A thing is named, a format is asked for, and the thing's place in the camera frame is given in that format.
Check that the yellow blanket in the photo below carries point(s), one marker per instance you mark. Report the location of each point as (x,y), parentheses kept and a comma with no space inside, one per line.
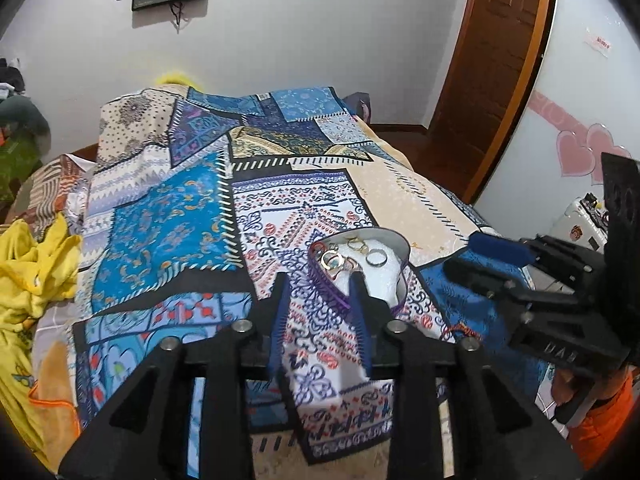
(30,310)

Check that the person's right hand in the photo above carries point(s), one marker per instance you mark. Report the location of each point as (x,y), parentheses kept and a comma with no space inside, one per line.
(562,387)

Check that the pile of clothes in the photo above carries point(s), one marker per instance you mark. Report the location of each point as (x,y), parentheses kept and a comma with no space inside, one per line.
(17,100)

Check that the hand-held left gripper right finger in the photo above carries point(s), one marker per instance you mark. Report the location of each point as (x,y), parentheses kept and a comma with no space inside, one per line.
(361,325)

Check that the pink heart sticker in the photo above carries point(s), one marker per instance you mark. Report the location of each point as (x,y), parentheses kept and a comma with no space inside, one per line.
(580,150)

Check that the purple heart-shaped tin box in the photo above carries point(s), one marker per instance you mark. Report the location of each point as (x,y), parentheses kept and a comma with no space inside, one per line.
(385,285)

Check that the blue patchwork blanket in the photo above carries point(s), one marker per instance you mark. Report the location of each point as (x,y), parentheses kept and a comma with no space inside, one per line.
(165,220)

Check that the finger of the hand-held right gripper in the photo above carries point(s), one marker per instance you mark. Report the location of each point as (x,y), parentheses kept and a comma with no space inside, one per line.
(500,249)
(475,275)

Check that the brown wooden door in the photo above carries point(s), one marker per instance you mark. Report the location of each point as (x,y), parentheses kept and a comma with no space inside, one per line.
(480,50)

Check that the white wardrobe sliding door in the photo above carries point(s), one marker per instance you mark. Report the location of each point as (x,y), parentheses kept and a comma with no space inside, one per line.
(575,110)

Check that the grey bag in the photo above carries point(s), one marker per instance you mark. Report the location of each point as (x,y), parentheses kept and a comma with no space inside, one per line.
(361,106)

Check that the rings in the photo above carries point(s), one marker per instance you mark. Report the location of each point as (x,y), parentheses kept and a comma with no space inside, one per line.
(323,261)

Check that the small pink paper sticker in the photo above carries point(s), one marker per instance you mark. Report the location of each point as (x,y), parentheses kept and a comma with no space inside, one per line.
(598,42)

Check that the yellow plush object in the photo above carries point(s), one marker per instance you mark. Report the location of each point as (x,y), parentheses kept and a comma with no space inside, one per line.
(175,80)

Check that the person's right forearm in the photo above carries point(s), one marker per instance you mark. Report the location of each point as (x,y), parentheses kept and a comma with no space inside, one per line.
(607,425)

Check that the brown patterned bedsheet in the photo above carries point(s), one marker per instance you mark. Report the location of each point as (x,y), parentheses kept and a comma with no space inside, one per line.
(50,185)

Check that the white suitcase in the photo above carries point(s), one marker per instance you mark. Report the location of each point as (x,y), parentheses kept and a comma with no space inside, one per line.
(580,227)

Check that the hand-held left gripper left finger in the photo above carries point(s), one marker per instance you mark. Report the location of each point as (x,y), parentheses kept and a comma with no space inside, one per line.
(278,320)

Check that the green patterned cloth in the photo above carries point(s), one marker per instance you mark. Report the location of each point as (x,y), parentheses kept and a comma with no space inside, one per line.
(17,165)

